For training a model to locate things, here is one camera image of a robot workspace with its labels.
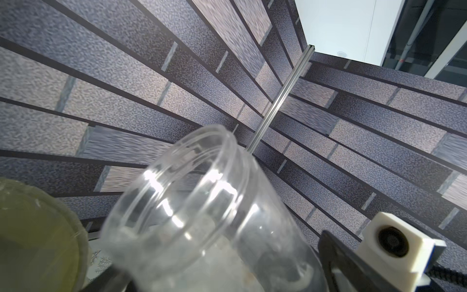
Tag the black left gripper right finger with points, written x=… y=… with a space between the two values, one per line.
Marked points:
x=347 y=272

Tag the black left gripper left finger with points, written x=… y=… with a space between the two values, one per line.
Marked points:
x=111 y=280

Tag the clear glass jar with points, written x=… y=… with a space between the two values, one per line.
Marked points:
x=205 y=218

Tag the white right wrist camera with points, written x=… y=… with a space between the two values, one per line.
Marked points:
x=399 y=251

